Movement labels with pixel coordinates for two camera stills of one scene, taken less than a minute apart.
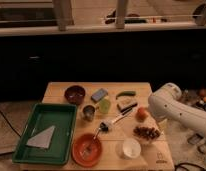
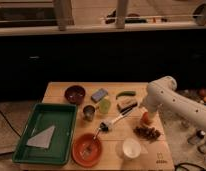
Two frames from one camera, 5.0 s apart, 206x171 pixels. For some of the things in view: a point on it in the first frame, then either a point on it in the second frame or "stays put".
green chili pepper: x=126 y=93 stays put
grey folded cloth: x=43 y=139 stays put
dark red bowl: x=74 y=94 stays put
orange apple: x=142 y=113 → x=146 y=120
